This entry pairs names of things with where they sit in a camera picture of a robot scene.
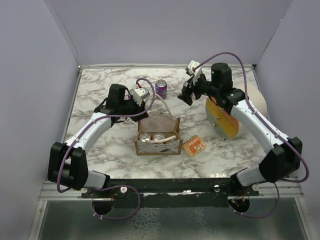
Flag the purple cable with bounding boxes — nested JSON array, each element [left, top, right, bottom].
[[197, 51, 310, 182], [56, 77, 156, 193]]

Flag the purple soda can middle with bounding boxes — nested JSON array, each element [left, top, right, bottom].
[[155, 79, 167, 99]]

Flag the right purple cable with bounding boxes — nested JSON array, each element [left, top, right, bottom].
[[197, 51, 310, 182]]

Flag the round cabinet toy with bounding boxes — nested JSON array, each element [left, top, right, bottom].
[[205, 82, 267, 139]]

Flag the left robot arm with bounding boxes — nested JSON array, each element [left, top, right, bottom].
[[47, 84, 150, 198]]

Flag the orange spiral notebook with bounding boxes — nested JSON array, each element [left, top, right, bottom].
[[182, 135, 207, 158]]

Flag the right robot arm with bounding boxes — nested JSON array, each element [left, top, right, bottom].
[[178, 60, 303, 196]]

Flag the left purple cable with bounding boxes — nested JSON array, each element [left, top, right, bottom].
[[56, 77, 156, 193]]

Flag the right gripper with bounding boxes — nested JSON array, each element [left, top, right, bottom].
[[177, 72, 220, 106]]

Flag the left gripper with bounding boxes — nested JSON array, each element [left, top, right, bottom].
[[119, 95, 149, 123]]

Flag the red cola can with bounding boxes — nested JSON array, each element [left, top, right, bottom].
[[139, 132, 152, 142], [153, 132, 166, 142]]

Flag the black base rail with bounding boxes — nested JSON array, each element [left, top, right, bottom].
[[81, 177, 259, 209]]

